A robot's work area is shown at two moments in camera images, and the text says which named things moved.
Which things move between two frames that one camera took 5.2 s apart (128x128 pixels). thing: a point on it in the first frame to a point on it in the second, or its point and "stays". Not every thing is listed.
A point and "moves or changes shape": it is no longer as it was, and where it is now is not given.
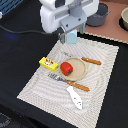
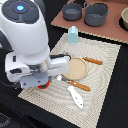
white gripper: x=69 y=15 to x=32 y=75
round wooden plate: x=79 y=69 stays
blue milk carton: x=71 y=37 stays
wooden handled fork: x=74 y=84 stays
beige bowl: x=123 y=20 stays
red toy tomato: x=66 y=68 moves or changes shape
